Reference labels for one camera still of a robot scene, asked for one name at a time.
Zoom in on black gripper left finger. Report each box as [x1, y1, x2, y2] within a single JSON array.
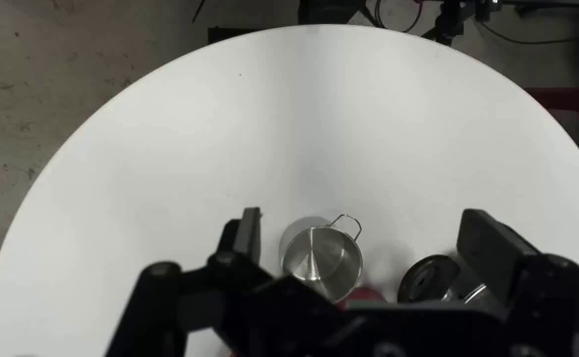
[[106, 205, 285, 357]]

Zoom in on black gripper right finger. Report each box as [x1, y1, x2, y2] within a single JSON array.
[[455, 207, 579, 357]]

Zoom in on small silver pot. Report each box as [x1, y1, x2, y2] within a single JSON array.
[[277, 211, 366, 304]]

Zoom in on glass pot lid black knob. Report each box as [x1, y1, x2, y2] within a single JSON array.
[[394, 253, 509, 318]]

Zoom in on black camera tripod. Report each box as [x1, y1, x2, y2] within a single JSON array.
[[423, 0, 479, 47]]

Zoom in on black floor cable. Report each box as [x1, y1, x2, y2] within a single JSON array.
[[370, 0, 431, 35]]

